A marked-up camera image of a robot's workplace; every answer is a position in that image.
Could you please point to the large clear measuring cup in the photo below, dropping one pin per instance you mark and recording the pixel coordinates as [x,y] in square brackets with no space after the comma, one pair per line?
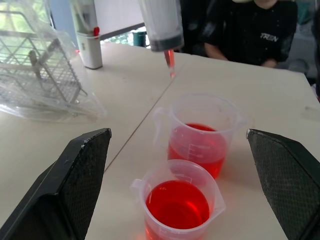
[200,140]

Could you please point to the white container with red button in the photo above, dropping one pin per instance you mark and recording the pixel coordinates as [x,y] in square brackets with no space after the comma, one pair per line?
[87,37]

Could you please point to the large clear plastic syringe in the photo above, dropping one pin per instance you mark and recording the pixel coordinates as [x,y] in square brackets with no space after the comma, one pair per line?
[162,25]

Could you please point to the person in black shirt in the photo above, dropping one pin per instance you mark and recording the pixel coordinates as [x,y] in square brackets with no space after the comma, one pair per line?
[250,27]

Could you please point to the dark green cup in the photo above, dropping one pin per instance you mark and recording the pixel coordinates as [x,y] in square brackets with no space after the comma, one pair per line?
[139,38]

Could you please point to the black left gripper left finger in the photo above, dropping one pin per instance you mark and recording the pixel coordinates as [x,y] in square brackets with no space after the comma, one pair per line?
[65,185]

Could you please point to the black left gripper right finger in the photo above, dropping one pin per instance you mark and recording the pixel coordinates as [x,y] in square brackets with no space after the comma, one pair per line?
[287,180]

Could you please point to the small clear measuring cup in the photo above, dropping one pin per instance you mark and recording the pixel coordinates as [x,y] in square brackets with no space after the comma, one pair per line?
[175,207]

